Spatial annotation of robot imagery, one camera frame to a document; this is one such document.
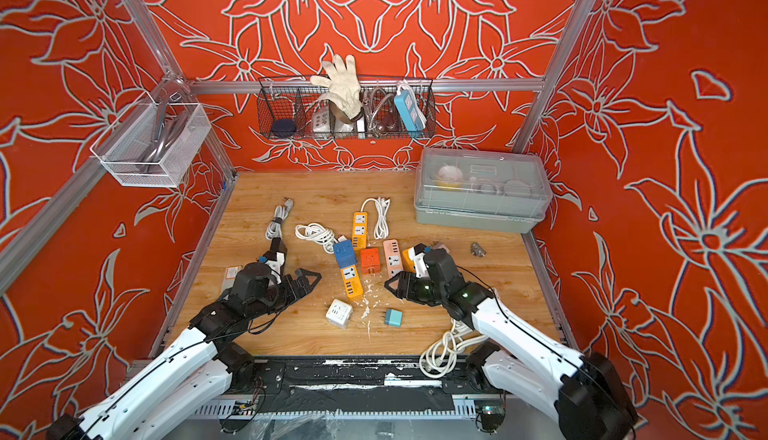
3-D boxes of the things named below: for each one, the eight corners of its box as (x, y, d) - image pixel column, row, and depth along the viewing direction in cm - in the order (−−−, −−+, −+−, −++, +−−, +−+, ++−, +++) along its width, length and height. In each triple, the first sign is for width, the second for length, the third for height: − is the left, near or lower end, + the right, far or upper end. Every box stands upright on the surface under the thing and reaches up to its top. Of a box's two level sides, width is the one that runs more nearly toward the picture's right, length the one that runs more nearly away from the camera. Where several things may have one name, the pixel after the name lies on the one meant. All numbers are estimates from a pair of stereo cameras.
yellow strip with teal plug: (348, 302, 87) (348, 298, 85) (341, 272, 93) (340, 268, 91) (365, 296, 88) (365, 293, 86) (357, 267, 94) (356, 263, 92)
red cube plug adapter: (360, 274, 92) (359, 269, 89) (361, 254, 96) (360, 248, 93) (380, 274, 91) (380, 269, 89) (380, 253, 96) (380, 248, 93)
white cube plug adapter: (327, 322, 84) (324, 315, 80) (336, 305, 87) (334, 298, 83) (344, 331, 82) (342, 325, 78) (354, 313, 85) (352, 306, 81)
